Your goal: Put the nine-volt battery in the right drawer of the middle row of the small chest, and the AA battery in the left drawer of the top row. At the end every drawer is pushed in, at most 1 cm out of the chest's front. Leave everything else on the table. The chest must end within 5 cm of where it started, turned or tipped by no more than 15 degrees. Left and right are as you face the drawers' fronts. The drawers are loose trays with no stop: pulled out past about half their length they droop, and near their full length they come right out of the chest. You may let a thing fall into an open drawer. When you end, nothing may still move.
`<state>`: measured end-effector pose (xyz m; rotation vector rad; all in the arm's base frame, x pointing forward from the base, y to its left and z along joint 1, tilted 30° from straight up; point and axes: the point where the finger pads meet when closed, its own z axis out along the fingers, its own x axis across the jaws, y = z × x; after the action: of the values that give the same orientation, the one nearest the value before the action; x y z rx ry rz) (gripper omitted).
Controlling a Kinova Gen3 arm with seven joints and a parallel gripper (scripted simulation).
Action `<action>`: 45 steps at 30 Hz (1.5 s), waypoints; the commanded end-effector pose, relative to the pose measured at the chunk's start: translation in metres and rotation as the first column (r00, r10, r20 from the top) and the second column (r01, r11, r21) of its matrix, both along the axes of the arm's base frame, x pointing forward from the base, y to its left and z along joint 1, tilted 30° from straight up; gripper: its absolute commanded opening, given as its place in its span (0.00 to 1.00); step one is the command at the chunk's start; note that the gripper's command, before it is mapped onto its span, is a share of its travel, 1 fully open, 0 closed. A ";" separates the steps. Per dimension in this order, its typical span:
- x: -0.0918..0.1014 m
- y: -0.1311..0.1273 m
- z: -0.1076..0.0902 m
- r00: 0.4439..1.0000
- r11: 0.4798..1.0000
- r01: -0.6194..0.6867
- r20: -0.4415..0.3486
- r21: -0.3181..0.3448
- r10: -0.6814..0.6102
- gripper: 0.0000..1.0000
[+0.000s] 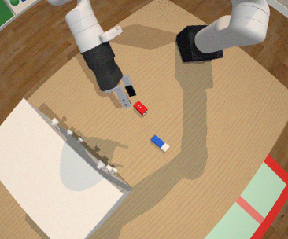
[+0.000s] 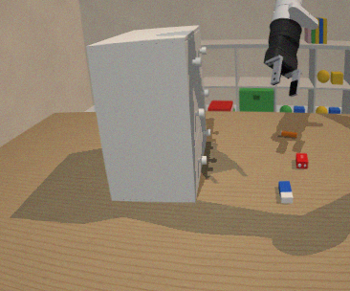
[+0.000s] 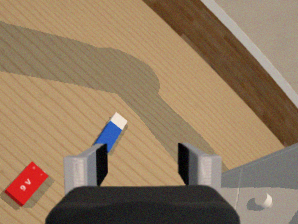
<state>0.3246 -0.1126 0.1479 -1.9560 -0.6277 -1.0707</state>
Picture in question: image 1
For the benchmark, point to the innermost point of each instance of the red nine-volt battery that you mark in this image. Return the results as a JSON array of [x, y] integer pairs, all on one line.
[[140, 108]]

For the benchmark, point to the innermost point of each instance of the blue and white eraser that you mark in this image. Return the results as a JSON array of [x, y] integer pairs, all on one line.
[[159, 143]]

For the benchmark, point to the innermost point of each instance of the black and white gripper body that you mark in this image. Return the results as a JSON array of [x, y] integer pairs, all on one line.
[[99, 55]]

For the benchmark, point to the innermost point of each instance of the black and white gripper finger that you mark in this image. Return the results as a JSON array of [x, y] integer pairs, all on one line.
[[128, 85], [121, 95]]

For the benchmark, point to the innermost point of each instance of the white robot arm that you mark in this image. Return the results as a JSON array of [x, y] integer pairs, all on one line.
[[249, 24]]

